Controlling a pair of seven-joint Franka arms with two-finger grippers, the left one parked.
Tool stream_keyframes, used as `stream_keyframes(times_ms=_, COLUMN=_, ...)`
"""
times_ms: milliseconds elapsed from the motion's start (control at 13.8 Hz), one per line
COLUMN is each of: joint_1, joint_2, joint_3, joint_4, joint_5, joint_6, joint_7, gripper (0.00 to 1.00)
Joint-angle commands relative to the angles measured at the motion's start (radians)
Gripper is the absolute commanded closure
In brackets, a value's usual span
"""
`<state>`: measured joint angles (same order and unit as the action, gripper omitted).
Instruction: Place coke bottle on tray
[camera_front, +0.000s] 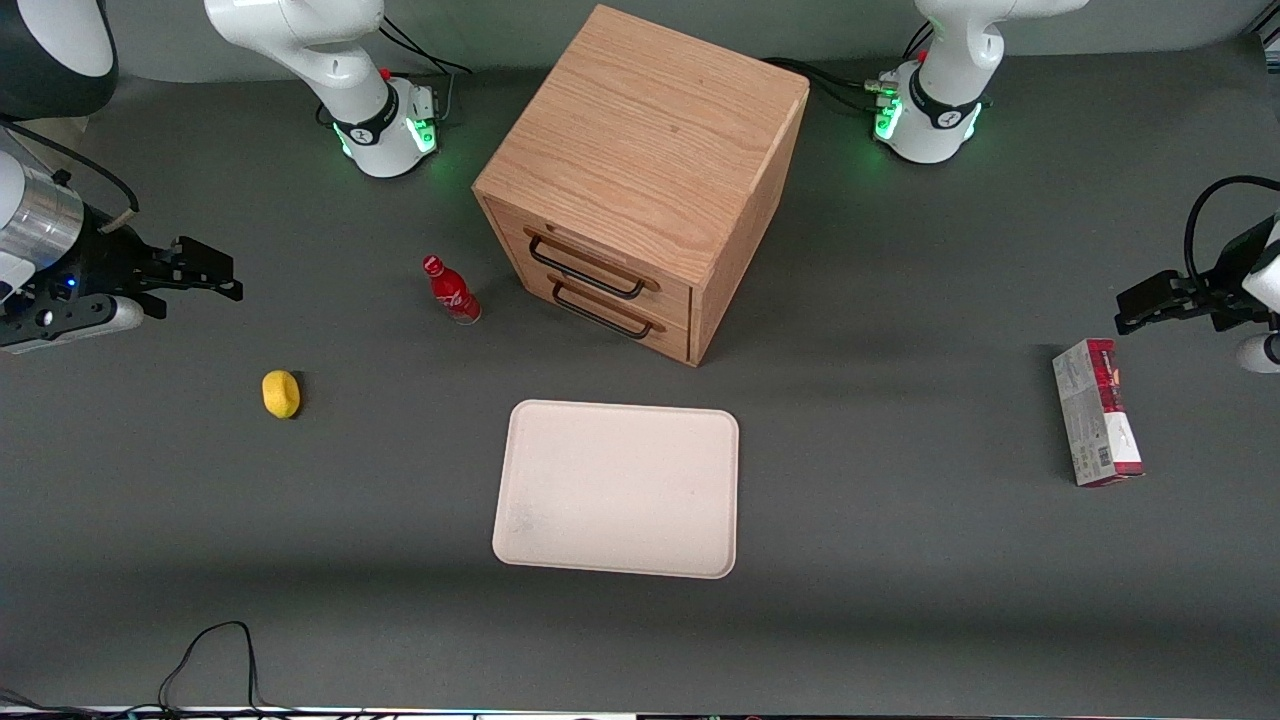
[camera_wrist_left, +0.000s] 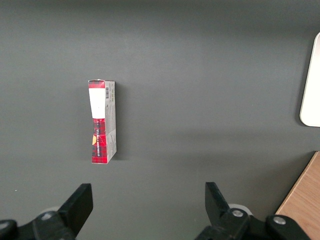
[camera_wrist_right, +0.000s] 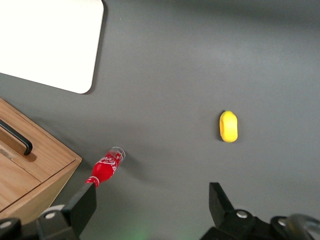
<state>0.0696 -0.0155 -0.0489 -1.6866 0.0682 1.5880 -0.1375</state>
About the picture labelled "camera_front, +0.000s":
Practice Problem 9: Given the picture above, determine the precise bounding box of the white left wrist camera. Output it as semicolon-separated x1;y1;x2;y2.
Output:
1235;332;1280;375

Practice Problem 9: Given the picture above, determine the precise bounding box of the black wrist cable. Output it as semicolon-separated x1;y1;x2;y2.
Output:
0;116;141;237
1184;175;1280;293

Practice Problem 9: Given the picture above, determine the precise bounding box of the black left arm base cable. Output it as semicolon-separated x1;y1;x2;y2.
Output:
762;20;937;117

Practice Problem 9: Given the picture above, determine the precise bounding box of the wooden drawer cabinet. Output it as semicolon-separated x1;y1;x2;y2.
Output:
471;3;812;369

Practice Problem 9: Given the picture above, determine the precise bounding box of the red coke bottle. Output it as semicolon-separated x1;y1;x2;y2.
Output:
421;254;483;326

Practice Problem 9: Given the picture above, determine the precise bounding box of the beige rectangular tray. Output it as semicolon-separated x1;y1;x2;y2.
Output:
491;399;741;580

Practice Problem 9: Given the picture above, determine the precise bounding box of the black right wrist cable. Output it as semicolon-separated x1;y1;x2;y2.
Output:
0;116;141;237

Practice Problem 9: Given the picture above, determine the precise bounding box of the yellow lemon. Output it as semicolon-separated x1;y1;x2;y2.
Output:
261;369;302;420

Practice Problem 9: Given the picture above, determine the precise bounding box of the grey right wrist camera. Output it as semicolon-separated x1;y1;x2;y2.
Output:
0;292;147;357

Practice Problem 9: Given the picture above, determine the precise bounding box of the black right arm base cable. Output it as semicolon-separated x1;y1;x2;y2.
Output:
316;14;473;129

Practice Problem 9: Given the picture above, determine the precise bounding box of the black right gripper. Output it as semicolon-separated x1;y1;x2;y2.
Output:
30;213;245;320

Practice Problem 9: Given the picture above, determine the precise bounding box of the black cable loop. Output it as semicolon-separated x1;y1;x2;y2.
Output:
0;620;311;720

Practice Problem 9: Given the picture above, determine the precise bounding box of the black drawer handle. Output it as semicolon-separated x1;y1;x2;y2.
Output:
547;274;666;341
524;228;661;301

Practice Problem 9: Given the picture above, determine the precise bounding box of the grey and red carton box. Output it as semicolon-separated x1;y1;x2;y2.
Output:
1051;338;1146;489

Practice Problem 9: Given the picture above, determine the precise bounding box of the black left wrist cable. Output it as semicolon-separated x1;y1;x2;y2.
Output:
1184;175;1280;293

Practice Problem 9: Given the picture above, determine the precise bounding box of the black arm base cable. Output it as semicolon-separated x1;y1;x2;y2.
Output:
316;14;473;129
762;20;937;117

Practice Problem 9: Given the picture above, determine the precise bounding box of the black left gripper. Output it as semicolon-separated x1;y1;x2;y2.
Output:
1114;222;1279;337

